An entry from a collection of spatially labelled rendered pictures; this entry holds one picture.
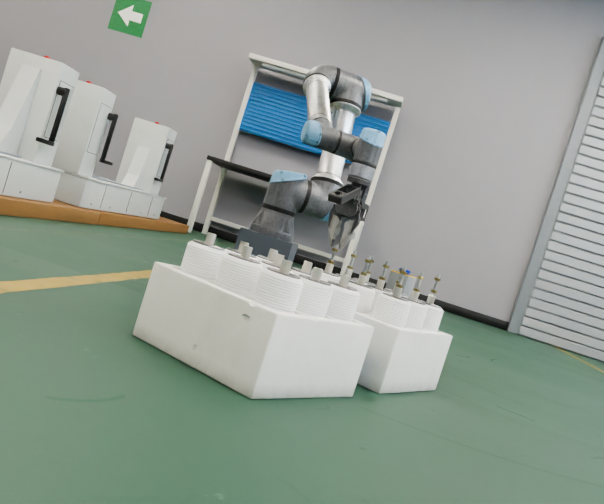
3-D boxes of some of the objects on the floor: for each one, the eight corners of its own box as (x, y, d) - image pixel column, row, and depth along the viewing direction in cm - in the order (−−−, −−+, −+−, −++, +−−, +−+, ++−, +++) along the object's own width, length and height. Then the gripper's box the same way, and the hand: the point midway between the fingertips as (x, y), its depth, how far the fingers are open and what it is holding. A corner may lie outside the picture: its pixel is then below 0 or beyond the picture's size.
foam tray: (131, 334, 159) (154, 260, 158) (240, 343, 190) (259, 281, 189) (250, 399, 135) (278, 313, 135) (352, 397, 166) (375, 327, 166)
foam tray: (267, 343, 202) (285, 285, 201) (334, 347, 234) (349, 297, 234) (379, 394, 180) (400, 329, 180) (435, 390, 212) (453, 335, 212)
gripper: (381, 187, 206) (359, 255, 206) (350, 179, 211) (329, 245, 211) (370, 181, 198) (348, 251, 199) (339, 173, 203) (317, 241, 204)
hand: (336, 242), depth 202 cm, fingers closed
